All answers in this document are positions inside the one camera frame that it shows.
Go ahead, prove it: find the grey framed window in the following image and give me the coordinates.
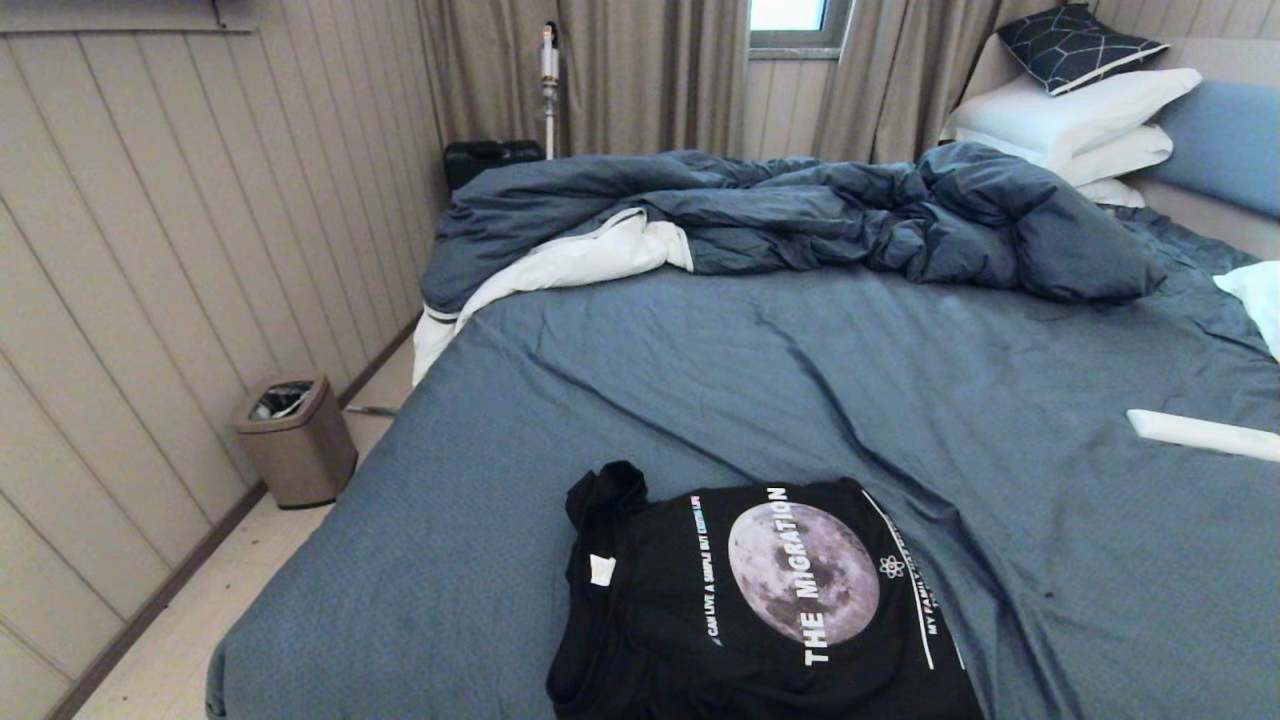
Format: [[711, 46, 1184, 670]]
[[748, 0, 856, 51]]

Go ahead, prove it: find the white pillow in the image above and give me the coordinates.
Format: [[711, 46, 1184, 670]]
[[948, 67, 1203, 161], [1075, 178, 1147, 209], [955, 123, 1174, 188]]

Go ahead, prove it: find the blue bed sheet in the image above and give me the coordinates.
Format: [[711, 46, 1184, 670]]
[[205, 205, 1280, 720]]

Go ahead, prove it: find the black hard case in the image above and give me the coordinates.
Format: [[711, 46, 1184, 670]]
[[443, 139, 546, 191]]

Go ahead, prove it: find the crumpled blue duvet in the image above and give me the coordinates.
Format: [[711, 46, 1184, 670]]
[[420, 142, 1169, 313]]

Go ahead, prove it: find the beige upholstered bed frame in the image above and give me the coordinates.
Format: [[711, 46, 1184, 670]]
[[940, 30, 1280, 263]]

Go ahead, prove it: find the black bin liner bag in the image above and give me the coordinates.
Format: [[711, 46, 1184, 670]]
[[250, 382, 314, 421]]

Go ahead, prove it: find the blue headboard cushion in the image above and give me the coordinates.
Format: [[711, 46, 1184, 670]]
[[1155, 78, 1280, 221]]

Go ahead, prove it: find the white stick vacuum cleaner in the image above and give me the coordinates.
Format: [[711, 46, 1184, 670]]
[[540, 20, 561, 161]]

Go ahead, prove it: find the white flat strip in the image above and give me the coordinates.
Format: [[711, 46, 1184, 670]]
[[1126, 408, 1280, 463]]

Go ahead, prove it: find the white cloth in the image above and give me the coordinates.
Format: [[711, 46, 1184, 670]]
[[1213, 260, 1280, 363]]

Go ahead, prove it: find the beige curtain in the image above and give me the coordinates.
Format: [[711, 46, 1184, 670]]
[[415, 0, 751, 161], [812, 0, 1051, 166]]

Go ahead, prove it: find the black moon print T-shirt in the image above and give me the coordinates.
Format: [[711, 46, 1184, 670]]
[[546, 460, 986, 720]]

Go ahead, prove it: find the dark patterned pillow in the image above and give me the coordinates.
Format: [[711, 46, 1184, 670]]
[[996, 3, 1169, 97]]

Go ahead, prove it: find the white sheet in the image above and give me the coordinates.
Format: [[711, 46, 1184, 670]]
[[412, 207, 694, 386]]

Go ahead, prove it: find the brown trash bin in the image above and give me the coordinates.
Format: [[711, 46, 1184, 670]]
[[232, 374, 359, 509]]

